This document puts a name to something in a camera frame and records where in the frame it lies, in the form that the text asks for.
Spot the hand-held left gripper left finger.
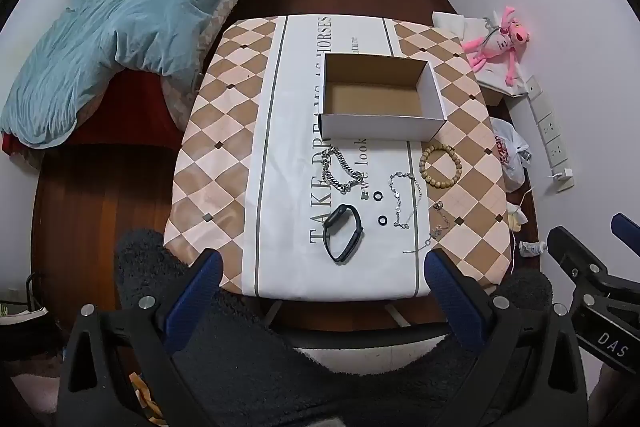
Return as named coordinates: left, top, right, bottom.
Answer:
left=57, top=249, right=223, bottom=427

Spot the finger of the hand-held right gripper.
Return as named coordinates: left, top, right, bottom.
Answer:
left=611, top=213, right=640, bottom=258
left=546, top=227, right=608, bottom=293

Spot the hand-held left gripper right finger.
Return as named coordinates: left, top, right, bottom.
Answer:
left=424, top=248, right=588, bottom=427

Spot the fine silver chain necklace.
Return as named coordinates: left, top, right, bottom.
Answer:
left=402, top=202, right=453, bottom=254

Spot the thin silver link bracelet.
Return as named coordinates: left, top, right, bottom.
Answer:
left=389, top=172, right=427, bottom=229

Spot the black smart band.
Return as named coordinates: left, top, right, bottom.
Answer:
left=322, top=204, right=364, bottom=264

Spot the wooden bead bracelet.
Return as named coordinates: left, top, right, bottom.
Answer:
left=419, top=144, right=461, bottom=190

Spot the chunky silver chain bracelet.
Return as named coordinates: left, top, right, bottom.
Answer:
left=320, top=147, right=366, bottom=195

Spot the cardboard box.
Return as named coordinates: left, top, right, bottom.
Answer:
left=320, top=53, right=447, bottom=142

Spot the crumpled pale paper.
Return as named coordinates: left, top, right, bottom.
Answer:
left=507, top=202, right=528, bottom=230

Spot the dark fleece clothing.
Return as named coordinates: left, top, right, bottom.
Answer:
left=114, top=229, right=553, bottom=427

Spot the white plastic bag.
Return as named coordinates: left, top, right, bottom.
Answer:
left=490, top=117, right=532, bottom=192

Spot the white power strip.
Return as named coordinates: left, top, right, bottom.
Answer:
left=525, top=76, right=576, bottom=192

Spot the checkered printed tablecloth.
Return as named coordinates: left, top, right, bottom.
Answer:
left=165, top=14, right=513, bottom=300

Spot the pink plush toy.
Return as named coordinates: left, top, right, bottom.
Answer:
left=461, top=6, right=531, bottom=86

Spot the white tote bag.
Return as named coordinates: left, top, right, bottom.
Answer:
left=432, top=11, right=533, bottom=98

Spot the light blue duvet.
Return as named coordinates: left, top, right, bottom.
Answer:
left=0, top=0, right=266, bottom=150

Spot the black cable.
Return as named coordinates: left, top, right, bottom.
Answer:
left=24, top=272, right=43, bottom=310

